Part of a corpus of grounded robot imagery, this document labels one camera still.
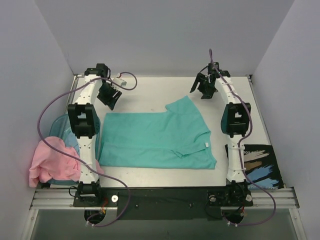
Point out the aluminium rail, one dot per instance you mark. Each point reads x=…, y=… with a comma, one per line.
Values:
x=59, y=199

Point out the pink t shirt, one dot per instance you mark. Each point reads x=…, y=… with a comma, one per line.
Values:
x=48, y=164

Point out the blue plastic bin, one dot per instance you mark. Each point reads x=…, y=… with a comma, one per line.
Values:
x=61, y=128

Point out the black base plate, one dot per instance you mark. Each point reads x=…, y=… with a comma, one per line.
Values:
x=167, y=203

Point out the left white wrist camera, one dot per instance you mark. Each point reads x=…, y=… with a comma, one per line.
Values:
x=118, y=82

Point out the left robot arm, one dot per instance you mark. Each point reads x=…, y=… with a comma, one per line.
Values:
x=85, y=124

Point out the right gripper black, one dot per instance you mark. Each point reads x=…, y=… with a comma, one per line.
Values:
x=204, y=85

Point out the teal t shirt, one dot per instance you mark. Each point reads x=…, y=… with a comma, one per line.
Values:
x=177, y=138

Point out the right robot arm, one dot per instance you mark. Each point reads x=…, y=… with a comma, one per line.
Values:
x=236, y=122

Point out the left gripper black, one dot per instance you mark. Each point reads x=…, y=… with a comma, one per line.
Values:
x=110, y=93

